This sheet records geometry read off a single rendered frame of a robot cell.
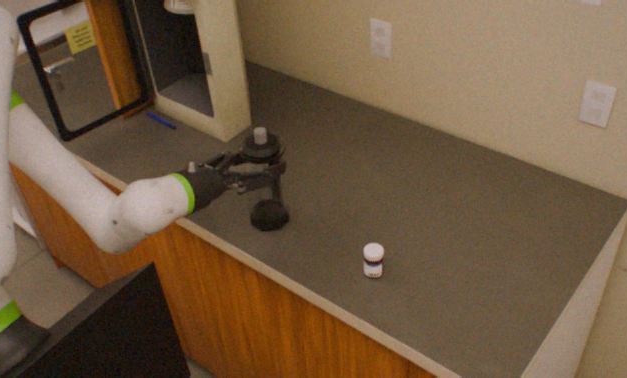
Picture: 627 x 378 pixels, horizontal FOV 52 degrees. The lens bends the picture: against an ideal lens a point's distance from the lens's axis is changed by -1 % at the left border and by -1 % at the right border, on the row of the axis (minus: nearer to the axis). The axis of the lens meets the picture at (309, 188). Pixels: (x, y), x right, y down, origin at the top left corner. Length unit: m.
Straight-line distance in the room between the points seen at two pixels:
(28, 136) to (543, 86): 1.21
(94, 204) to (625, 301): 1.47
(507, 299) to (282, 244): 0.54
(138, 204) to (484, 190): 0.90
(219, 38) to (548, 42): 0.84
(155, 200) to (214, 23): 0.66
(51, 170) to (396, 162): 0.91
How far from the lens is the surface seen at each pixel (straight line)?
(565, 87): 1.74
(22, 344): 1.23
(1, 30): 1.26
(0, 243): 1.09
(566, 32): 1.68
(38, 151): 1.38
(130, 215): 1.28
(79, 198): 1.38
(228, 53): 1.84
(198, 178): 1.36
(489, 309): 1.46
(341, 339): 1.60
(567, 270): 1.58
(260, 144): 1.50
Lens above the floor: 2.06
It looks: 40 degrees down
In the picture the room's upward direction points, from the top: 5 degrees counter-clockwise
